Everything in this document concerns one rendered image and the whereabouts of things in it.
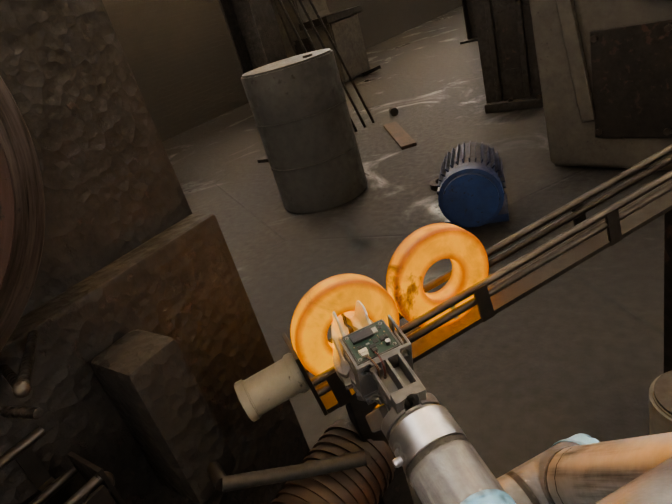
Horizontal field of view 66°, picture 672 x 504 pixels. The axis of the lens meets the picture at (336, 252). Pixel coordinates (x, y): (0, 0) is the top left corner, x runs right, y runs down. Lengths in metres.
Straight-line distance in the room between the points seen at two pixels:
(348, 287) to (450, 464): 0.27
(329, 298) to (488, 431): 0.92
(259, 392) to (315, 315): 0.13
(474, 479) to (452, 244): 0.34
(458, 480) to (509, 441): 0.97
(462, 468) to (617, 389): 1.13
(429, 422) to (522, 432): 0.97
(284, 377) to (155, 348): 0.17
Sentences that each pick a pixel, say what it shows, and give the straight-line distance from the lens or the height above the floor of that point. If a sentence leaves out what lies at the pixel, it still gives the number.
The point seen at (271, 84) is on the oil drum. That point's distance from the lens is 3.06.
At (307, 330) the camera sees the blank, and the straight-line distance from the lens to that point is 0.71.
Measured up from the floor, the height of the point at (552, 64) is 0.56.
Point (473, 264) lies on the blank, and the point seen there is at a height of 0.73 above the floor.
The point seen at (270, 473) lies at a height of 0.58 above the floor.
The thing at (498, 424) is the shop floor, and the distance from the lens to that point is 1.54.
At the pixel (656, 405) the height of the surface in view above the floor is 0.51.
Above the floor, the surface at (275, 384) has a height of 0.69.
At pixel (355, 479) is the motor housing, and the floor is 0.51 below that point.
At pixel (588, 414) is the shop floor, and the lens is 1.57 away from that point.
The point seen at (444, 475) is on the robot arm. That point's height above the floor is 0.70.
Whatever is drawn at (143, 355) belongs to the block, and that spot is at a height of 0.80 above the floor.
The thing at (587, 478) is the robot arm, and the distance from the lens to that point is 0.55.
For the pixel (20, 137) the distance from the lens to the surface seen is 0.61.
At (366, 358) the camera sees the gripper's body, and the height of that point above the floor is 0.76.
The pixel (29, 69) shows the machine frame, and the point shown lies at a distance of 0.79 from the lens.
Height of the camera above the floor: 1.12
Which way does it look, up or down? 25 degrees down
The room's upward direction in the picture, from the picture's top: 17 degrees counter-clockwise
